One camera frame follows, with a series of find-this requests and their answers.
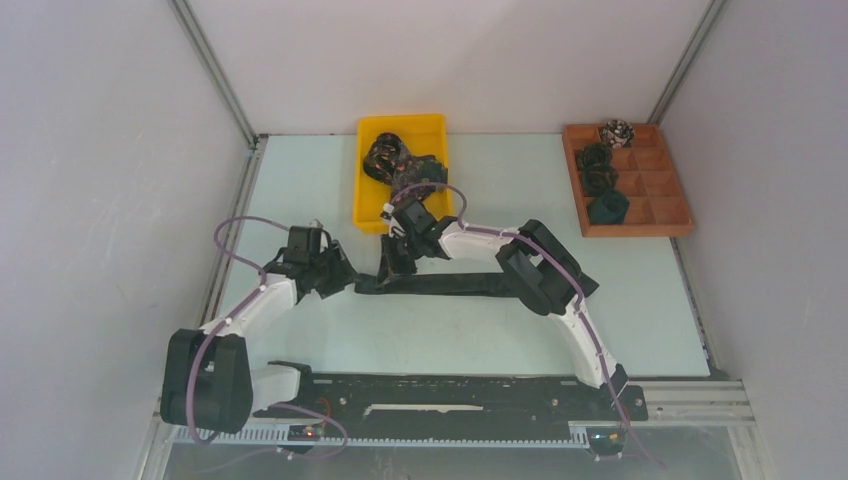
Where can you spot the yellow plastic bin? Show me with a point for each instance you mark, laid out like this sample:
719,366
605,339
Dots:
423,134

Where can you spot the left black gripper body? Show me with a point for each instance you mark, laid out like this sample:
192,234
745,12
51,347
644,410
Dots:
320,264

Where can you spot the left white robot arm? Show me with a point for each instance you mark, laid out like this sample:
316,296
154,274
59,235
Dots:
210,385

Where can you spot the floral paisley tie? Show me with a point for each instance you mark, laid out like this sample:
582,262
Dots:
390,162

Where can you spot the aluminium frame rail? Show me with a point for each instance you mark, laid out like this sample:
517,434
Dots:
676,403

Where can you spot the dark green leaf tie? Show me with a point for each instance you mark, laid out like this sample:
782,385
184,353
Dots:
491,285

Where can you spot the dark rolled tie upper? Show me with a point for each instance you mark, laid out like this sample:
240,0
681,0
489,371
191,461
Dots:
594,156

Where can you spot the brown wooden compartment tray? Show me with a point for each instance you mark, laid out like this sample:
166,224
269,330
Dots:
646,176

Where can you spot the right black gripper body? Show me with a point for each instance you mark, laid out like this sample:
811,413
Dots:
412,240

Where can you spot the dark green floral tie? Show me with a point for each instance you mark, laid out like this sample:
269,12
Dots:
431,172

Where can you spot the dark rolled tie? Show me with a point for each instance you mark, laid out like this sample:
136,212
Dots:
594,156
598,179

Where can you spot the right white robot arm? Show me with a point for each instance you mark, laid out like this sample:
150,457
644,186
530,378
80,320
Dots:
536,268

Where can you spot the white patterned rolled tie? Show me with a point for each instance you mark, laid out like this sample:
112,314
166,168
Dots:
617,133

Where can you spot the dark rolled tie middle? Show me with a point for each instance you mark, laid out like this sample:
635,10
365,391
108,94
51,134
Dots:
598,179

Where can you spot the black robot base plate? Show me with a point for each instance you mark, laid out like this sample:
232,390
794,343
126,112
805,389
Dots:
472,409

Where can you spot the teal rolled tie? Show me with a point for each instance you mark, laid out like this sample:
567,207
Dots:
609,208

